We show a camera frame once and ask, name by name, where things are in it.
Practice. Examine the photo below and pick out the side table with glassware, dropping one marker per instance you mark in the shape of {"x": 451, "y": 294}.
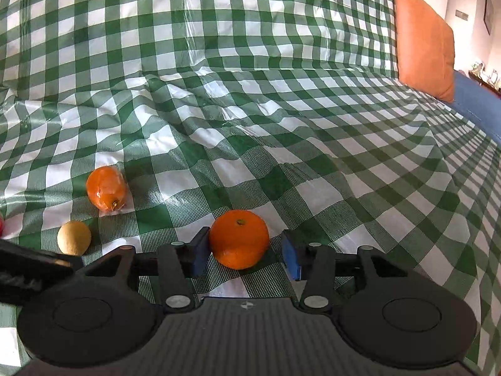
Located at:
{"x": 485, "y": 76}

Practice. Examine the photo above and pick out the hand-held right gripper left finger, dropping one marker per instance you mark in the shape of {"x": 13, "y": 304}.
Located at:
{"x": 201, "y": 251}

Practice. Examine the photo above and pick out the wrapped orange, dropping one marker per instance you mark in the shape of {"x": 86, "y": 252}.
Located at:
{"x": 105, "y": 188}

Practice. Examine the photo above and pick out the bare orange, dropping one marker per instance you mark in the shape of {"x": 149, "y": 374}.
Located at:
{"x": 239, "y": 243}

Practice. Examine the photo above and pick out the green checked tablecloth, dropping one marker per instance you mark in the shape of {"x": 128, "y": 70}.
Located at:
{"x": 274, "y": 125}

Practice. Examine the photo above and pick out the wall switch plate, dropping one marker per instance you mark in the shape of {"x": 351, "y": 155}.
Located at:
{"x": 462, "y": 14}

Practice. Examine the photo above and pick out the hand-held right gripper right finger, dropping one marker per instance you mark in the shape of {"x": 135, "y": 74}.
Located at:
{"x": 291, "y": 255}

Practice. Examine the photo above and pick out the framed wall picture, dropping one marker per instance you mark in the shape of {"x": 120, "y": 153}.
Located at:
{"x": 488, "y": 11}

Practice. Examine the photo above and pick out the small beige round fruit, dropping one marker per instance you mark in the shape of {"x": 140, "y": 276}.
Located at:
{"x": 74, "y": 237}

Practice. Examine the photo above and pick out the blue sofa seat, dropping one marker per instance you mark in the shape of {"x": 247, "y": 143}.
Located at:
{"x": 475, "y": 102}

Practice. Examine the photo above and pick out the orange cushion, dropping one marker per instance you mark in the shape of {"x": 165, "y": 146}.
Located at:
{"x": 424, "y": 43}

